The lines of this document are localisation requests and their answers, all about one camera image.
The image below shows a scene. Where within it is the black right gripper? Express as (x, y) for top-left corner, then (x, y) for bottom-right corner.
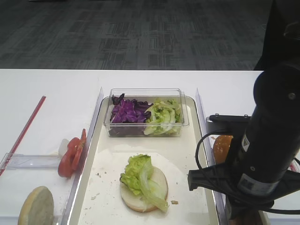
(187, 132), (300, 217)

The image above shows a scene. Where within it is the sausage patty slice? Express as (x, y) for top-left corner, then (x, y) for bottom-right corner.
(231, 210), (263, 225)

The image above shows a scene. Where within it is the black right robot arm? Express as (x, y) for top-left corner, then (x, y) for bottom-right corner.
(188, 0), (300, 219)

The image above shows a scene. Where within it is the shredded green lettuce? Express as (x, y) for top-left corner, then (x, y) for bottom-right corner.
(143, 98), (181, 135)

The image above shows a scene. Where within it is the green lettuce leaf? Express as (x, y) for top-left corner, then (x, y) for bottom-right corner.
(120, 154), (168, 213)

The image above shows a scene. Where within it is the rear tomato slice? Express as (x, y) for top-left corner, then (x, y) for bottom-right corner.
(71, 129), (87, 171)

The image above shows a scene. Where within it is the tomato slice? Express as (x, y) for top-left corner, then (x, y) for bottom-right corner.
(58, 137), (80, 178)
(71, 129), (87, 171)

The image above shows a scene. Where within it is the front tomato slice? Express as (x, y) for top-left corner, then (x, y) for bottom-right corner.
(58, 137), (80, 178)

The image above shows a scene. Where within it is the front sesame bun top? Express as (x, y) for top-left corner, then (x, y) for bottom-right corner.
(213, 135), (233, 164)

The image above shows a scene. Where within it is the right long clear divider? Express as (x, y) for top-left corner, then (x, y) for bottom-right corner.
(195, 88), (229, 225)

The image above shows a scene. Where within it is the long clear divider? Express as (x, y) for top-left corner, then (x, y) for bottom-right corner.
(58, 88), (104, 225)
(195, 88), (229, 225)

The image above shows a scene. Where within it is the bottom bun on tray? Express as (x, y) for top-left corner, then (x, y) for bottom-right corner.
(120, 167), (168, 212)

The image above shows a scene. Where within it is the metal serving tray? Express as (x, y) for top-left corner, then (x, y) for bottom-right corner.
(69, 97), (219, 225)

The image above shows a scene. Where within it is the clear plastic salad container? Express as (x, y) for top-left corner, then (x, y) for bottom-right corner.
(104, 88), (189, 137)

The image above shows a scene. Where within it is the shredded purple cabbage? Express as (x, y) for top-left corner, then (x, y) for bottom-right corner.
(109, 93), (152, 137)

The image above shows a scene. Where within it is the left long clear divider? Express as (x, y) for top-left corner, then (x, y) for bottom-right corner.
(58, 88), (104, 225)

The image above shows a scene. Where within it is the white stopper by tomatoes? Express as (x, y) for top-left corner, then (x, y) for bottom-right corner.
(58, 139), (69, 158)

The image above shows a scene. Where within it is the bun half at left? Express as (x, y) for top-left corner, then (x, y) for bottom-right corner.
(18, 186), (54, 225)

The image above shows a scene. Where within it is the left red strip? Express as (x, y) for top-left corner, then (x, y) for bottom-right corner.
(0, 96), (46, 175)

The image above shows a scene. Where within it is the left upper clear holder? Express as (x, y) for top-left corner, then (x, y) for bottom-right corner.
(0, 153), (60, 170)

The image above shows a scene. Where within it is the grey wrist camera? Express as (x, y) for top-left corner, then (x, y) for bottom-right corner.
(205, 113), (251, 139)

